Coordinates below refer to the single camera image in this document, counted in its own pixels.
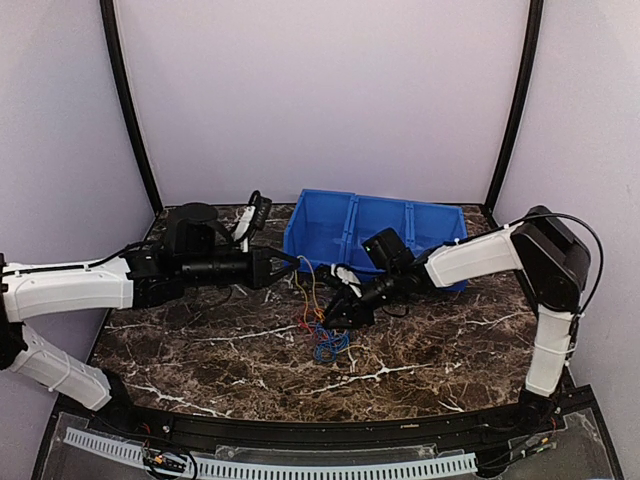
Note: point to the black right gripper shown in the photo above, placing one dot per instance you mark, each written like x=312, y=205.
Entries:
x=350, y=306

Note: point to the blue left plastic bin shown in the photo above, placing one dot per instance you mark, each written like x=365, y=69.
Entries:
x=320, y=226

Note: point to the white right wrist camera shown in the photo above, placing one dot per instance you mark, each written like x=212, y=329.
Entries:
x=338, y=276

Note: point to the black right frame post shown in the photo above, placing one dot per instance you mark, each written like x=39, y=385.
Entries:
x=523, y=79

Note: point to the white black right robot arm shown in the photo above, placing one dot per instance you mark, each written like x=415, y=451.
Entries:
x=554, y=261

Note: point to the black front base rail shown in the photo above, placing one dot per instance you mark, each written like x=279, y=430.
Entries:
x=484, y=429

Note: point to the blue plastic bin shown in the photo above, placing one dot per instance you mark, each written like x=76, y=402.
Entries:
x=320, y=226
x=370, y=216
x=435, y=225

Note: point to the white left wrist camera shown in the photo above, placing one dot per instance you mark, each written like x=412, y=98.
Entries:
x=253, y=219

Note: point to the black left frame post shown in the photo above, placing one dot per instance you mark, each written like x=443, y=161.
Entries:
x=126, y=102

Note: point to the white slotted cable duct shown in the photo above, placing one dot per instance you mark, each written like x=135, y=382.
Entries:
x=130, y=454

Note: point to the blue middle plastic bin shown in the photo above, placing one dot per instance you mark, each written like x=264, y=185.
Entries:
x=370, y=216

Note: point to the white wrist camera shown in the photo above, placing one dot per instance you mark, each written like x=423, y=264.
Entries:
x=338, y=276
x=253, y=219

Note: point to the black frame post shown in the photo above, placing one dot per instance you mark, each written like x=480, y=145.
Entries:
x=126, y=102
x=523, y=79

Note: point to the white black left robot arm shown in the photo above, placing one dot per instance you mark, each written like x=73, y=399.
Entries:
x=196, y=250

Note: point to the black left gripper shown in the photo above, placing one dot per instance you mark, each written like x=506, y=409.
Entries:
x=260, y=272

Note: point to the blue right plastic bin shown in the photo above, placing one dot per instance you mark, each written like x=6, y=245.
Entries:
x=435, y=225

